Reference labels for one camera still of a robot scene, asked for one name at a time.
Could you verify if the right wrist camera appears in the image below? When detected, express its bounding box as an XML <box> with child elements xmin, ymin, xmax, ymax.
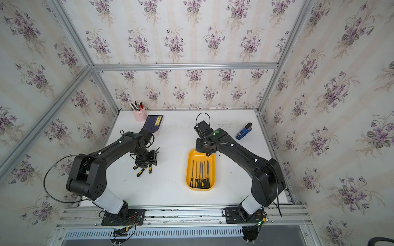
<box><xmin>194</xmin><ymin>121</ymin><xmax>213</xmax><ymax>138</ymax></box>

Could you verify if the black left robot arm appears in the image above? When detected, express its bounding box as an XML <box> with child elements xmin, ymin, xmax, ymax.
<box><xmin>66</xmin><ymin>128</ymin><xmax>158</xmax><ymax>217</ymax></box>

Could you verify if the blue black stapler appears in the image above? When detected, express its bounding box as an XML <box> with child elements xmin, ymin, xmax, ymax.
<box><xmin>236</xmin><ymin>123</ymin><xmax>252</xmax><ymax>140</ymax></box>

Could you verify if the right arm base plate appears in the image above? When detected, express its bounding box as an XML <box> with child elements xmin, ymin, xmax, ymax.
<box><xmin>222</xmin><ymin>207</ymin><xmax>267</xmax><ymax>225</ymax></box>

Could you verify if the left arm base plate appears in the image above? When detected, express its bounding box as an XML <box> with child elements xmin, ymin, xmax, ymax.
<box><xmin>101</xmin><ymin>209</ymin><xmax>146</xmax><ymax>226</ymax></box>

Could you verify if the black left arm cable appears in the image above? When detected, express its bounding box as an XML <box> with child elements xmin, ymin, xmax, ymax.
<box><xmin>42</xmin><ymin>154</ymin><xmax>90</xmax><ymax>204</ymax></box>

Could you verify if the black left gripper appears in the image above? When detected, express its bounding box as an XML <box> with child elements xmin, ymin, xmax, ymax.
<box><xmin>133</xmin><ymin>147</ymin><xmax>160</xmax><ymax>168</ymax></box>

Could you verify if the aluminium front rail frame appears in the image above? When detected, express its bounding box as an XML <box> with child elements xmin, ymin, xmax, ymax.
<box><xmin>47</xmin><ymin>204</ymin><xmax>320</xmax><ymax>246</ymax></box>

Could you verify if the yellow plastic storage tray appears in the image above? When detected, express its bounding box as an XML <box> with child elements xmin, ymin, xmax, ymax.
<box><xmin>186</xmin><ymin>149</ymin><xmax>215</xmax><ymax>191</ymax></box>

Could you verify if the pink pen cup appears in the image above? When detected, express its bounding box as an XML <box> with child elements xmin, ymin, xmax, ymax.
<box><xmin>132</xmin><ymin>108</ymin><xmax>148</xmax><ymax>123</ymax></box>

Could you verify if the file tool moved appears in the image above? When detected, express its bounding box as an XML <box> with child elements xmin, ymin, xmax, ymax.
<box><xmin>205</xmin><ymin>161</ymin><xmax>210</xmax><ymax>189</ymax></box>
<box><xmin>194</xmin><ymin>161</ymin><xmax>200</xmax><ymax>189</ymax></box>
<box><xmin>201</xmin><ymin>162</ymin><xmax>206</xmax><ymax>189</ymax></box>
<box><xmin>198</xmin><ymin>162</ymin><xmax>202</xmax><ymax>189</ymax></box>

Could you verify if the dark purple notebook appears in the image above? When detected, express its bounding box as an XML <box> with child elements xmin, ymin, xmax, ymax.
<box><xmin>143</xmin><ymin>115</ymin><xmax>164</xmax><ymax>133</ymax></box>

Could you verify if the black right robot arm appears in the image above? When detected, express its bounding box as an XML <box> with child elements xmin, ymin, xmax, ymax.
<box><xmin>195</xmin><ymin>126</ymin><xmax>286</xmax><ymax>220</ymax></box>

